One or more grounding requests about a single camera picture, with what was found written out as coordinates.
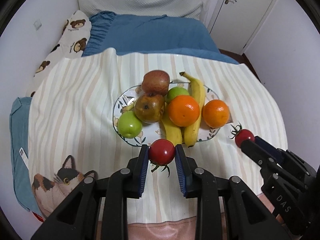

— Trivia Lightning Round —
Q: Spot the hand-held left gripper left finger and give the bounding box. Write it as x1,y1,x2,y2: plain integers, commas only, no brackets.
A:
30,144,150,240

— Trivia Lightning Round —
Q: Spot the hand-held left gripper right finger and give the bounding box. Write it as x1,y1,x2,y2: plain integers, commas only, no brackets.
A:
175,144,292,240

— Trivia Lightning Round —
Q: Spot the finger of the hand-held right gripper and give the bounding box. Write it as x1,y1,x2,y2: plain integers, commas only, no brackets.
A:
241,139,309,193
254,136,317,185

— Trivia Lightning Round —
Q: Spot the red cherry tomato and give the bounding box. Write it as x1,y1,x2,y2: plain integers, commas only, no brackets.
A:
229,121,255,148
149,139,175,178

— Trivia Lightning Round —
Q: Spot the floral oval plate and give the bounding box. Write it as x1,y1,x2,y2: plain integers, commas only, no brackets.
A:
112,84,222,147

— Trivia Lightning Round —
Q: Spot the green apple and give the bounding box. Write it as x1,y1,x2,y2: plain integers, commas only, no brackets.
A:
118,111,143,138
165,87,190,103

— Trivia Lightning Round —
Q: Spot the orange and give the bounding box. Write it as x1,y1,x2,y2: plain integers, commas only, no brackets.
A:
167,95,200,127
202,99,230,128

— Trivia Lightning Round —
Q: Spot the red yellow apple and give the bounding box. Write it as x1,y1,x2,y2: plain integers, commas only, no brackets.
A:
134,92,165,124

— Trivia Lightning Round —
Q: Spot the red streaked apple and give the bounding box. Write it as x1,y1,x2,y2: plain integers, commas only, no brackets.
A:
141,70,170,96

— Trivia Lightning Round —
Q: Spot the striped cat print blanket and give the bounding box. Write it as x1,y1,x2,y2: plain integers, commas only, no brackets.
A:
27,47,289,240

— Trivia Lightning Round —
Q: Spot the small red object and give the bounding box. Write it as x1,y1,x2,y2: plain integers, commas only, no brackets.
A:
31,211,44,223

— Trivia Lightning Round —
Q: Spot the white fabric label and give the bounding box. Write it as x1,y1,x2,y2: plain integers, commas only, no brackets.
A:
19,147,29,167

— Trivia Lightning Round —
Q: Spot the white door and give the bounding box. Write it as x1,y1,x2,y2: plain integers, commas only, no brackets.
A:
209,0,280,55

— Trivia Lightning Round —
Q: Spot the blue cloth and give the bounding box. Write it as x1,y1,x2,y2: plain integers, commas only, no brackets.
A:
9,96,43,212

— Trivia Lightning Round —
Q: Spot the blue quilt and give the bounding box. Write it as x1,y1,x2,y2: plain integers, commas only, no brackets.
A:
81,10,240,65

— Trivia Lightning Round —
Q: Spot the bear print pillow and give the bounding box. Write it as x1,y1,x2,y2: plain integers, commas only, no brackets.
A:
31,10,92,98

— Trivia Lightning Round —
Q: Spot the white textured pillow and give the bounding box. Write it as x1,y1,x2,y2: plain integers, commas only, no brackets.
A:
76,0,212,22

